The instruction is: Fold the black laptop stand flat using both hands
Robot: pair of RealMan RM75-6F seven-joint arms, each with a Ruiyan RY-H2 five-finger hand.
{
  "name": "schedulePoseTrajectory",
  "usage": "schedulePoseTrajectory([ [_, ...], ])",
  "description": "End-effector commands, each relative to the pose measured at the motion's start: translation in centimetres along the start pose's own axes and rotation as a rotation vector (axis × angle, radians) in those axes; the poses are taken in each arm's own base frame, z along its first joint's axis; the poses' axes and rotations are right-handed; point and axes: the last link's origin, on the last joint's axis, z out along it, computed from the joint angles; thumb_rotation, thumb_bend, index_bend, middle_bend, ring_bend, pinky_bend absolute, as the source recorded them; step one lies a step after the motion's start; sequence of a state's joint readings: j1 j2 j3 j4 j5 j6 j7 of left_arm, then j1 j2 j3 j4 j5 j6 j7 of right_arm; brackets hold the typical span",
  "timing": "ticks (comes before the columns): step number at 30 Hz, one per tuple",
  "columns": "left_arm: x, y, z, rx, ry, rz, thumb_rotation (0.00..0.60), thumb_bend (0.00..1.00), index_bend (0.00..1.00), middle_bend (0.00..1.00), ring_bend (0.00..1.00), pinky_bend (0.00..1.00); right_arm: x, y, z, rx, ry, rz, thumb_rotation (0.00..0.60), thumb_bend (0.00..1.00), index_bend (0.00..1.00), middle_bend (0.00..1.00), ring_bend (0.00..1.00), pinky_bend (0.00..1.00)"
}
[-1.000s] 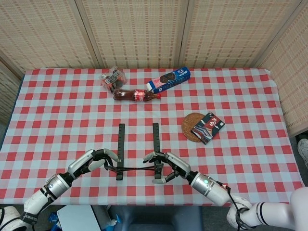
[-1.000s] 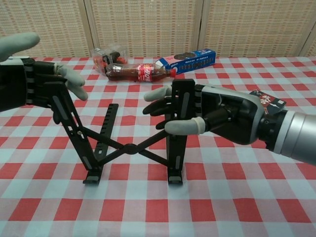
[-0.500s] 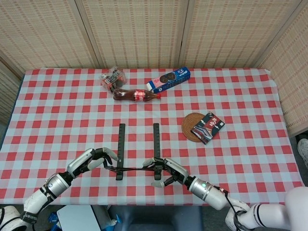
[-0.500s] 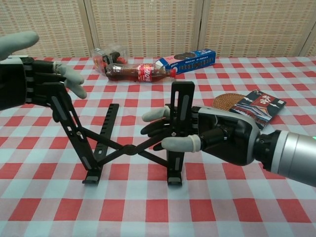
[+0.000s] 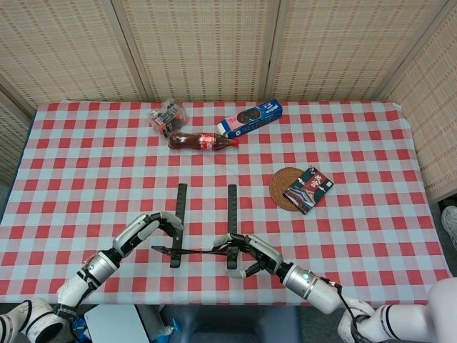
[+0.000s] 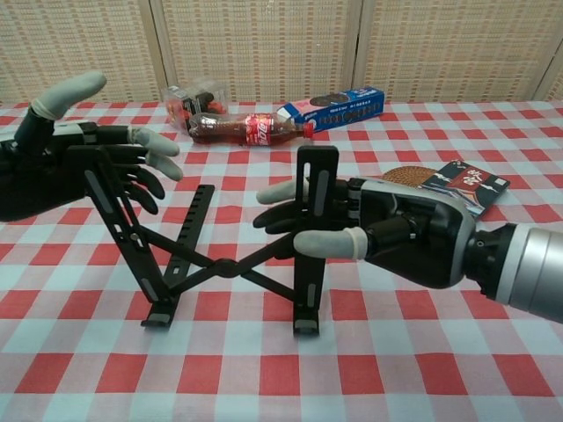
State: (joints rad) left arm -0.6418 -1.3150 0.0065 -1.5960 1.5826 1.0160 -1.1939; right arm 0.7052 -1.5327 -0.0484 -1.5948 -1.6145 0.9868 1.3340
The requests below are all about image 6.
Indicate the round woven brown coaster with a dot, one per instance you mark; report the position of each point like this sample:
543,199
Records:
404,173

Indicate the woven bamboo screen panel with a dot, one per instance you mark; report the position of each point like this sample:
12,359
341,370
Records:
79,48
453,48
259,44
555,83

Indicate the dark snack packet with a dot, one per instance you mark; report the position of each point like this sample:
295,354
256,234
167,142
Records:
479,184

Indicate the blue pink cookie box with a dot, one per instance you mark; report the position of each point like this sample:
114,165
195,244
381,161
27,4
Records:
347,112

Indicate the black folding laptop stand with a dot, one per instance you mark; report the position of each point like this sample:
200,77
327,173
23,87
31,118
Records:
308,281

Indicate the red white checkered tablecloth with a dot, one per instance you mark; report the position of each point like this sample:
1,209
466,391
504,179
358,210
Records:
396,351

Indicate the clear plastic snack pack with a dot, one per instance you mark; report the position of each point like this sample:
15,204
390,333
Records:
180,107

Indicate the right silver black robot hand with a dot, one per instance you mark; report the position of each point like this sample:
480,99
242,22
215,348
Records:
422,246

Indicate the cola bottle with red label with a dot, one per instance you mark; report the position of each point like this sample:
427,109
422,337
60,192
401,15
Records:
228,129

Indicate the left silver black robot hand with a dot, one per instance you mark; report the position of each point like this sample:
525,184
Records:
26,184

